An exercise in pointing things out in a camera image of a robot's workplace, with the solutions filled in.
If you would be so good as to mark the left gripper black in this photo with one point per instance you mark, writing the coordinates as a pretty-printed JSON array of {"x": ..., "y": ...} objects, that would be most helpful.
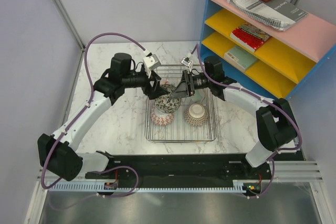
[{"x": 157, "y": 91}]

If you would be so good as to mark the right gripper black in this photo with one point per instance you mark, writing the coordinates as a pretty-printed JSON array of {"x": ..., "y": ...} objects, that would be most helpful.
[{"x": 183, "y": 89}]

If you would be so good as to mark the grey patterned bowl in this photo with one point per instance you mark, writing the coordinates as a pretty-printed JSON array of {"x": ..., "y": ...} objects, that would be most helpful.
[{"x": 165, "y": 103}]

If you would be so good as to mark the green glass bowl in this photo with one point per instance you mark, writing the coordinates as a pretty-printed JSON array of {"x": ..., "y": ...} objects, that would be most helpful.
[{"x": 198, "y": 96}]

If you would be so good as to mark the blue patterned bowl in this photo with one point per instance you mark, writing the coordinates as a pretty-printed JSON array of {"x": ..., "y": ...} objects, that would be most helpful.
[{"x": 161, "y": 119}]

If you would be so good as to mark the brown patterned bowl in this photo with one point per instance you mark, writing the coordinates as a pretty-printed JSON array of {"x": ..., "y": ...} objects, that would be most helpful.
[{"x": 196, "y": 114}]

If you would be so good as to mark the orange patterned glass bowl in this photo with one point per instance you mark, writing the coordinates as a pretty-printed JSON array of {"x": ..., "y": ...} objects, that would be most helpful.
[{"x": 165, "y": 81}]

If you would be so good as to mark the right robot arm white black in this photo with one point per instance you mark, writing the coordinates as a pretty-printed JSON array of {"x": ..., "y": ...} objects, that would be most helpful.
[{"x": 276, "y": 125}]

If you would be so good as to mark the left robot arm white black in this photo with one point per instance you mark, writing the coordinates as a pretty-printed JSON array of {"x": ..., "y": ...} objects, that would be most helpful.
[{"x": 57, "y": 152}]

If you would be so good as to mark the light green book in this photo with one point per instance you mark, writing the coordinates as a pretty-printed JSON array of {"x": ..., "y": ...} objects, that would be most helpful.
[{"x": 240, "y": 58}]

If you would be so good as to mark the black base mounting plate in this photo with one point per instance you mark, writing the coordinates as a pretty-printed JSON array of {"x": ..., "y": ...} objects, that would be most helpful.
[{"x": 189, "y": 170}]

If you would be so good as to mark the red patterned book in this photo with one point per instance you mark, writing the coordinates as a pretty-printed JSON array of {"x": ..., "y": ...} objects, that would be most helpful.
[{"x": 249, "y": 36}]

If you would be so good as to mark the colourful wooden shelf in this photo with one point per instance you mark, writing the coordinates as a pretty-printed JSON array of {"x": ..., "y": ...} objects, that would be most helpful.
[{"x": 266, "y": 61}]

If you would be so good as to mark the spiral bound notebook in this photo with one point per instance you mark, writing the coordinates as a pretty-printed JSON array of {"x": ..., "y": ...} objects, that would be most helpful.
[{"x": 274, "y": 14}]

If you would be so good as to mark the grey setup guide booklet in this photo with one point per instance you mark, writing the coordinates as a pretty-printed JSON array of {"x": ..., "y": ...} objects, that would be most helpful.
[{"x": 296, "y": 13}]

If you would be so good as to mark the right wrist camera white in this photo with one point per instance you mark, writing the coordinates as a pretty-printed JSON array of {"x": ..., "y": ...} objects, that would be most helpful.
[{"x": 187, "y": 62}]

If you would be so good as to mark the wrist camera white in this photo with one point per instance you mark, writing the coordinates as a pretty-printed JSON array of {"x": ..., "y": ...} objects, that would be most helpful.
[
  {"x": 151, "y": 62},
  {"x": 187, "y": 62}
]

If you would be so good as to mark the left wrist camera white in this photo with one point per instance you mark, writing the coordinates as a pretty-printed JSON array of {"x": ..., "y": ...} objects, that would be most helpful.
[{"x": 151, "y": 62}]

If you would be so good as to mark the metal wire dish rack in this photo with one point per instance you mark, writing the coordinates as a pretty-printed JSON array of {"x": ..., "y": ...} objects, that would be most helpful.
[{"x": 179, "y": 131}]

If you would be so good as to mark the light blue cable duct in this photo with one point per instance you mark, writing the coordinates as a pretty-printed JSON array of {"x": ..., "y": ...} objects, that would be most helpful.
[{"x": 105, "y": 187}]

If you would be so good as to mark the aluminium frame rail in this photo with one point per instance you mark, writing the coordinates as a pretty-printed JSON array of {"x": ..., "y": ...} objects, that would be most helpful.
[{"x": 291, "y": 171}]

